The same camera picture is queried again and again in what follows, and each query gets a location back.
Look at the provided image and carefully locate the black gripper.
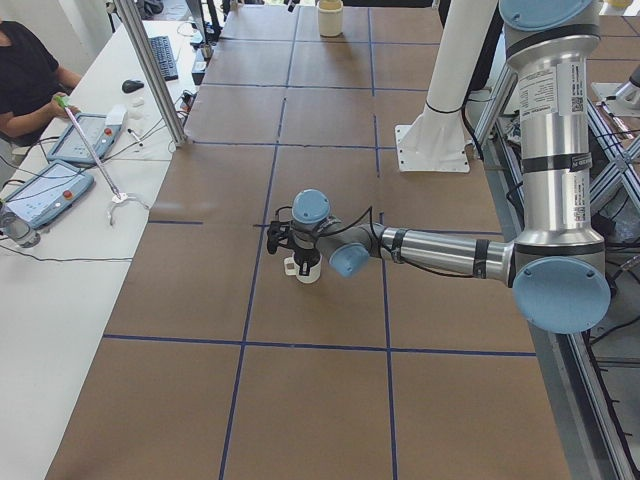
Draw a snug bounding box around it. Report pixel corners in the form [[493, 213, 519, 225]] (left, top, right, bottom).
[[293, 245, 320, 265]]

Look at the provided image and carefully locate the white mug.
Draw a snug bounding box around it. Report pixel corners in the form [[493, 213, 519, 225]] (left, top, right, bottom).
[[283, 255, 322, 284]]

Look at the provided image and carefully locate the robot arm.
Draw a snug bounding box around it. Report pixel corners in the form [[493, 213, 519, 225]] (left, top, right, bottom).
[[268, 1, 611, 334]]

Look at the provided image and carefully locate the cream cup at far end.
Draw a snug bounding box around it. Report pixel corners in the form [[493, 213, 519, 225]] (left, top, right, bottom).
[[317, 0, 343, 38]]

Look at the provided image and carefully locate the black computer mouse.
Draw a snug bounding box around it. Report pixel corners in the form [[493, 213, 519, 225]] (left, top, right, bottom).
[[121, 79, 145, 94]]

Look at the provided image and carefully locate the black keyboard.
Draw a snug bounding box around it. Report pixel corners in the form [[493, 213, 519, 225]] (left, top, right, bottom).
[[148, 36, 179, 81]]

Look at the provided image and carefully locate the far blue teach pendant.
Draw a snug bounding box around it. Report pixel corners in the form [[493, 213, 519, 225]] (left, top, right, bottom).
[[46, 112, 125, 167]]

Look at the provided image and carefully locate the blue teach pendant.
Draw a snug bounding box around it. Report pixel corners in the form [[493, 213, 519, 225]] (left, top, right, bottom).
[[46, 112, 125, 167], [1, 160, 95, 230]]

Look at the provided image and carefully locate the near blue teach pendant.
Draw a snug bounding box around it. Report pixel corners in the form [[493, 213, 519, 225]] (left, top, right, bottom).
[[1, 160, 95, 230]]

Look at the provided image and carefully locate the reacher grabber stick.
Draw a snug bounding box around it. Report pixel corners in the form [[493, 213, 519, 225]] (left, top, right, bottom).
[[53, 95, 150, 226]]

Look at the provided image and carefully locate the clear water bottle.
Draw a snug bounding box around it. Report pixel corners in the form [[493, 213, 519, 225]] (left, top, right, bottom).
[[1, 203, 40, 248]]

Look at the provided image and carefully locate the seated person in black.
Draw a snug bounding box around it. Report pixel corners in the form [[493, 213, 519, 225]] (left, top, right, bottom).
[[1, 20, 82, 146]]

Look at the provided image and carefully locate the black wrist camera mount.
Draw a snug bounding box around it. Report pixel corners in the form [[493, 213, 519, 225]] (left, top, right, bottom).
[[267, 220, 294, 255]]

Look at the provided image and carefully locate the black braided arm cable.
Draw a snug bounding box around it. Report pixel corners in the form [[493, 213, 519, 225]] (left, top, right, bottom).
[[272, 203, 481, 279]]

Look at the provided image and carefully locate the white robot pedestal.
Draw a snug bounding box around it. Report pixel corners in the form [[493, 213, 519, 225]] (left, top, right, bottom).
[[395, 0, 498, 173]]

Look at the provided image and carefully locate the aluminium frame post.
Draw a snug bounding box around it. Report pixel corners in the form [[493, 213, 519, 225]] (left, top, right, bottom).
[[115, 0, 187, 147]]

